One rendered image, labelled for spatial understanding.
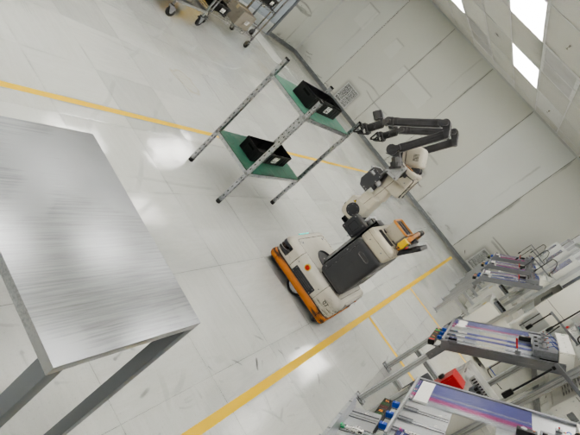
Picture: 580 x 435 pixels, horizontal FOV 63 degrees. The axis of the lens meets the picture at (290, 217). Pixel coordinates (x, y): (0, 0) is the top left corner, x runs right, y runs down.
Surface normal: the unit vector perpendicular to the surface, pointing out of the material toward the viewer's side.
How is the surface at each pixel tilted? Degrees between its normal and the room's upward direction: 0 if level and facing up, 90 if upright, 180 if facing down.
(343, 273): 90
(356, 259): 90
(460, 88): 90
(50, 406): 0
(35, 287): 0
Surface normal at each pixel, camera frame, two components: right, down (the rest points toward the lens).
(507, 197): -0.44, 0.01
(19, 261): 0.71, -0.61
